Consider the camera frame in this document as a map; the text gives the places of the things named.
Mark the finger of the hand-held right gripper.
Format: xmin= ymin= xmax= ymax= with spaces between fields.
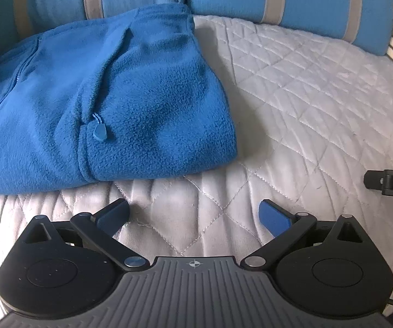
xmin=363 ymin=169 xmax=386 ymax=190

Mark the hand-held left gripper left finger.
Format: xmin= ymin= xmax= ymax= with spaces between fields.
xmin=22 ymin=198 xmax=151 ymax=271

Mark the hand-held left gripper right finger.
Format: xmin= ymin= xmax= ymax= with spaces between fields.
xmin=240 ymin=199 xmax=371 ymax=271

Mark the blue fleece jacket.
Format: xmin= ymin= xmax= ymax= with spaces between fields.
xmin=0 ymin=3 xmax=239 ymax=195

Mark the white quilted bedspread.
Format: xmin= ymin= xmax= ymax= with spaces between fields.
xmin=0 ymin=14 xmax=393 ymax=319

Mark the blue grey-striped pillow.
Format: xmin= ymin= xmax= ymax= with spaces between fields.
xmin=0 ymin=0 xmax=191 ymax=46
xmin=186 ymin=0 xmax=393 ymax=57

